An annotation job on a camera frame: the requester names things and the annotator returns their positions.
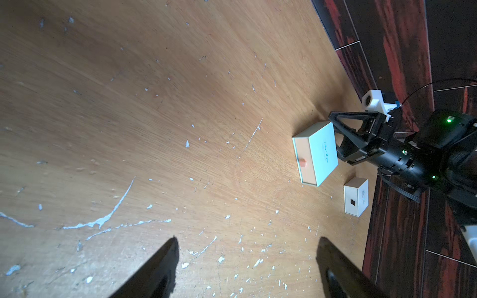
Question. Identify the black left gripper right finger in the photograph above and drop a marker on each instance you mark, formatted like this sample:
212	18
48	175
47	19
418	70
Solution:
340	277

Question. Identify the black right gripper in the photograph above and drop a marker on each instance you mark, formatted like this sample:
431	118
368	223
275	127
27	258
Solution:
368	136

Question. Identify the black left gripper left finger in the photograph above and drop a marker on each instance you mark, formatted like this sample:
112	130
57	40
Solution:
156	278

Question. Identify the mint drawer-style jewelry box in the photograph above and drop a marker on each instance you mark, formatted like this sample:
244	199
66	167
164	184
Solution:
316	153

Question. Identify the small white jewelry box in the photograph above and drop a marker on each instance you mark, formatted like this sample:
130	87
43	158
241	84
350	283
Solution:
356	196

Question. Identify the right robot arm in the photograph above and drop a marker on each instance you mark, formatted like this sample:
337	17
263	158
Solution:
426	192

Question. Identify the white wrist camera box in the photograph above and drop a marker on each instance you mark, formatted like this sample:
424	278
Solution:
373	101

